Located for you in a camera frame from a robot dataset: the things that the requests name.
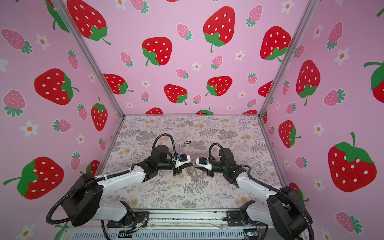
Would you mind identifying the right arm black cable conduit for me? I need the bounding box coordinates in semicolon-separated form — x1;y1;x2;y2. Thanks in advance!
208;142;315;240

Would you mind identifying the aluminium corner post right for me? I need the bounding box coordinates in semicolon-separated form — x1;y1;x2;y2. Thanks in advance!
259;0;320;120

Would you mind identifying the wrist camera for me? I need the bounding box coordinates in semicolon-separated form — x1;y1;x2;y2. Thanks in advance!
196;158;212;168
175;154;193;169

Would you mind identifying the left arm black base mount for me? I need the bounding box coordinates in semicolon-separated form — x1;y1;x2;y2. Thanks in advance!
107;211;150;229

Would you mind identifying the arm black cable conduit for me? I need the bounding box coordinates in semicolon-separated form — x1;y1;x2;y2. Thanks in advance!
45;133;178;226
208;142;315;240

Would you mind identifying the aluminium corner post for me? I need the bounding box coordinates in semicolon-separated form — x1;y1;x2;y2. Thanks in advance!
259;0;320;120
53;0;125;119

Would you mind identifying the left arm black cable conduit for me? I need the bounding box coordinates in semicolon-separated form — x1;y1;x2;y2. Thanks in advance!
45;133;178;226

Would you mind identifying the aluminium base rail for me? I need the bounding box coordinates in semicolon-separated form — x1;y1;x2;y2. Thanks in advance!
59;209;281;240

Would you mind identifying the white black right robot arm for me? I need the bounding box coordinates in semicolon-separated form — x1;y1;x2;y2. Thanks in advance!
196;147;315;240

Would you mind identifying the aluminium corner post left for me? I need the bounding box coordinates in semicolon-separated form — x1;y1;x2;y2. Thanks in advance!
53;0;125;119

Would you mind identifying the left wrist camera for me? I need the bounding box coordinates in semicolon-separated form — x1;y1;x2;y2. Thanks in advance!
175;154;193;169

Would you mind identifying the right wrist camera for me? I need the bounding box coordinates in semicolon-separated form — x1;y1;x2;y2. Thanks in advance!
196;158;212;168

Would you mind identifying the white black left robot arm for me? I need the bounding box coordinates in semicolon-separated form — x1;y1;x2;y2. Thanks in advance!
61;145;193;227

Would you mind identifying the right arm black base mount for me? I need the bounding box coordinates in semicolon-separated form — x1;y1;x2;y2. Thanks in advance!
223;210;267;227

